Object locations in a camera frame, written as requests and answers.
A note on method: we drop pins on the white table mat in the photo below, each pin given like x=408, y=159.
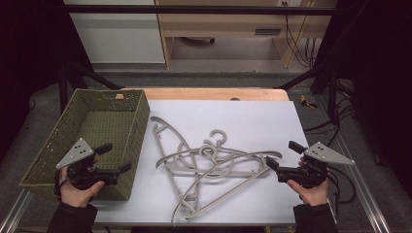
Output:
x=243, y=123

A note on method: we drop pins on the aluminium rail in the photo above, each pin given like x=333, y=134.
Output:
x=14, y=213
x=362, y=191

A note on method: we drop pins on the yellow and black tool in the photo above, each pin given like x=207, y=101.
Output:
x=306, y=103

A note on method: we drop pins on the white cabinet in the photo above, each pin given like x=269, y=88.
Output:
x=120, y=35

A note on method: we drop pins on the black stand legs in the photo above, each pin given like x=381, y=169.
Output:
x=331, y=93
x=97, y=77

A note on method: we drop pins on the person's right hand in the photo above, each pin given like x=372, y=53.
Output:
x=314, y=195

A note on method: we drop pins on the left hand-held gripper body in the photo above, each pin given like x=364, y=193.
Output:
x=77, y=153

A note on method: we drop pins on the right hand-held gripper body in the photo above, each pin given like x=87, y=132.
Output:
x=324, y=154

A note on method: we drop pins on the black chair base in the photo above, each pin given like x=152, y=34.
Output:
x=200, y=40

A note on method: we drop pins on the olive green woven basket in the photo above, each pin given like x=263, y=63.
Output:
x=107, y=123

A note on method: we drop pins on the person's left hand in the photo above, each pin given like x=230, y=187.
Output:
x=76, y=197

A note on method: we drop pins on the light wooden desk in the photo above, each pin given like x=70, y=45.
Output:
x=220, y=24

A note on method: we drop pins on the black horizontal frame bar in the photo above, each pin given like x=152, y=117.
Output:
x=194, y=9

